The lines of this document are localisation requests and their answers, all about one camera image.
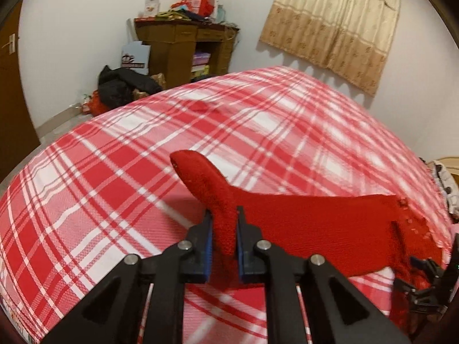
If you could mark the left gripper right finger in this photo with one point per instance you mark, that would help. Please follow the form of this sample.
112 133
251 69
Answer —
308 300

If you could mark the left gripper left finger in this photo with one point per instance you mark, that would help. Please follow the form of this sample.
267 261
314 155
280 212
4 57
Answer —
141 295

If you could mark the red knitted sweater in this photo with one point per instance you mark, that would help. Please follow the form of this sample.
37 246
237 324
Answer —
359 235

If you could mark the black clothes pile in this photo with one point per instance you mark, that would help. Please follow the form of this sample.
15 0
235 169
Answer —
116 86

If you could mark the black white patterned pillow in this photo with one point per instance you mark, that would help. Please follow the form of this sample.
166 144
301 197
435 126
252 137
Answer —
448 186

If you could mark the red white plaid bedsheet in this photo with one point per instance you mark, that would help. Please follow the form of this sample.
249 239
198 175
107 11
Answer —
107 188

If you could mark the brown wooden door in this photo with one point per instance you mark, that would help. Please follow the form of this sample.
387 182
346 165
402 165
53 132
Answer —
17 133

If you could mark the white paper shopping bag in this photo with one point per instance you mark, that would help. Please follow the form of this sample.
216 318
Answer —
135 56

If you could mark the pink storage box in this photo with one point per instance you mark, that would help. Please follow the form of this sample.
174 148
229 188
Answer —
201 58

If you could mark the brown wooden desk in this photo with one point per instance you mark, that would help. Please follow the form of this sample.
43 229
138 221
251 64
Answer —
174 43

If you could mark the beige patterned curtain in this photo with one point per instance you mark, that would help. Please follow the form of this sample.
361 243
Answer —
351 38

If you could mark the white greeting card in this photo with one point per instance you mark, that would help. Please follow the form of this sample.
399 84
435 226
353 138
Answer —
152 8

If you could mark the red gift bag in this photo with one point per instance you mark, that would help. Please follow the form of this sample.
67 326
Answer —
203 8

